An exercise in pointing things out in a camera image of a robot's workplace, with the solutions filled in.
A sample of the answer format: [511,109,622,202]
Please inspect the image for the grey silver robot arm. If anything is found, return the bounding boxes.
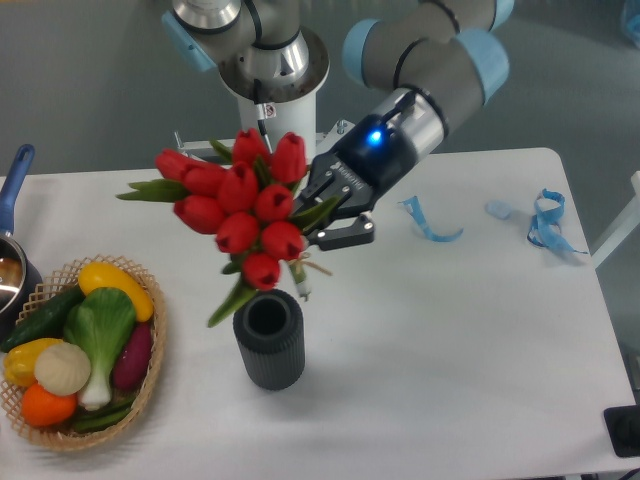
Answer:
[162,1,513,251]

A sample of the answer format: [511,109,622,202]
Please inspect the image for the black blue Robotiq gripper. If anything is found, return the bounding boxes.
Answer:
[293,113,415,251]

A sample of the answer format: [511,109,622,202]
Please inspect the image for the purple sweet potato toy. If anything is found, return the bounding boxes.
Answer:
[112,323,153,391]

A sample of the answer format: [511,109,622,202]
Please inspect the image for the light blue small cap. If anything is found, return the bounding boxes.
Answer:
[485,200,512,220]

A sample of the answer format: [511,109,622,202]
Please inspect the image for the green bok choy toy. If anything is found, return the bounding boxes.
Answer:
[63,287,136,411]

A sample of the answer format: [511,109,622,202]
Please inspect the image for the woven wicker basket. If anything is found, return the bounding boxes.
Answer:
[1,255,167,451]

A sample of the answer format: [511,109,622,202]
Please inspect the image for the dark grey ribbed vase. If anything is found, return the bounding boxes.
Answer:
[233,289,306,391]

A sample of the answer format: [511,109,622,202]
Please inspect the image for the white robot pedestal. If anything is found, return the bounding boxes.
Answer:
[236,91,354,161]

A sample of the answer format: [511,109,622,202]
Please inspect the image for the yellow bell pepper toy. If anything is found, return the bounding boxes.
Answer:
[3,338,63,388]

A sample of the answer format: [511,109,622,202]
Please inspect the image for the red tulip bouquet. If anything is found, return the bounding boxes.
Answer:
[119,129,337,326]

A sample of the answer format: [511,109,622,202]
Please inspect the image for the white frame at right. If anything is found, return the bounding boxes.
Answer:
[591,171,639,269]

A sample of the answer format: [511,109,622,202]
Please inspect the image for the blue handled steel saucepan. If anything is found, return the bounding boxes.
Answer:
[1,144,42,341]

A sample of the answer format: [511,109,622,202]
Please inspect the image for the blue knotted ribbon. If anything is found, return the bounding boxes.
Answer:
[527,189,588,254]

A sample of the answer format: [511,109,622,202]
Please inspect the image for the black device at edge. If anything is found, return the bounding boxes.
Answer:
[603,405,639,458]

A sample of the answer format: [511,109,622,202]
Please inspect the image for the yellow squash toy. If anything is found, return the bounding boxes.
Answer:
[78,262,154,322]

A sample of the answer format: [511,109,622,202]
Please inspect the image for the green pea pods toy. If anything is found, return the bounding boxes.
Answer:
[71,397,134,434]

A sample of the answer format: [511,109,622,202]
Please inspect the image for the green cucumber toy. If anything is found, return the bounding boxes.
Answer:
[1,285,85,353]

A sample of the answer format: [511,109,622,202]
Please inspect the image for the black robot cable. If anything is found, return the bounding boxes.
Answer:
[252,79,274,151]

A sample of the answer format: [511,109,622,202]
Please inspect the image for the blue curved ribbon strip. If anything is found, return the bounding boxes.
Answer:
[399,196,464,243]

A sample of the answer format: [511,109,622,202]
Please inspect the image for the orange fruit toy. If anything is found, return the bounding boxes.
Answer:
[21,383,77,427]

